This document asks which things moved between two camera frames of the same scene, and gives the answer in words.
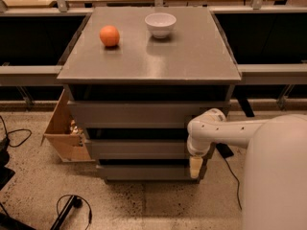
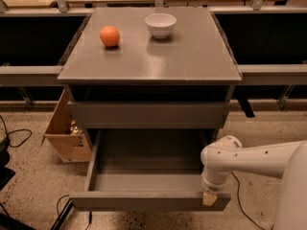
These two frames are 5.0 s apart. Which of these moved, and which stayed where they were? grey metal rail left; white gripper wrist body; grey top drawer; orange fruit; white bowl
Moved: white gripper wrist body
Stayed: grey metal rail left; orange fruit; grey top drawer; white bowl
